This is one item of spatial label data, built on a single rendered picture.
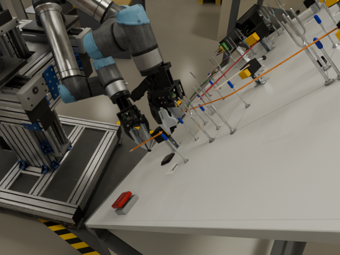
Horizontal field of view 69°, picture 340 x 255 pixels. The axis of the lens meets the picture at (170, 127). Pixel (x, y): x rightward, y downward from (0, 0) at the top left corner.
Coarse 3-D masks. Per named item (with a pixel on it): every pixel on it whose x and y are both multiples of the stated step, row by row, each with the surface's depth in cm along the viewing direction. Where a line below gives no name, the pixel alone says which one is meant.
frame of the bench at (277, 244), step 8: (104, 232) 92; (104, 240) 90; (112, 240) 90; (120, 240) 90; (280, 240) 90; (104, 248) 97; (112, 248) 88; (120, 248) 88; (128, 248) 88; (272, 248) 88; (280, 248) 88
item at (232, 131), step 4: (196, 84) 56; (200, 88) 56; (196, 92) 55; (204, 92) 56; (200, 96) 55; (204, 100) 56; (208, 104) 56; (212, 104) 56; (212, 108) 56; (216, 112) 57; (220, 116) 57; (224, 120) 57; (228, 124) 57; (232, 132) 57
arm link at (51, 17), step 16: (32, 0) 88; (48, 0) 88; (48, 16) 89; (48, 32) 89; (64, 32) 91; (64, 48) 90; (64, 64) 90; (64, 80) 91; (80, 80) 93; (64, 96) 90; (80, 96) 92
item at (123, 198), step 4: (124, 192) 69; (128, 192) 67; (120, 196) 69; (124, 196) 66; (128, 196) 67; (116, 200) 68; (120, 200) 66; (124, 200) 66; (128, 200) 67; (112, 204) 68; (116, 204) 65; (120, 204) 65; (124, 204) 66
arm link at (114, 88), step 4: (120, 80) 86; (112, 84) 84; (116, 84) 85; (120, 84) 85; (124, 84) 86; (108, 88) 85; (112, 88) 84; (116, 88) 84; (120, 88) 85; (124, 88) 86; (108, 92) 86; (112, 92) 84; (116, 92) 84; (108, 96) 87; (112, 96) 85
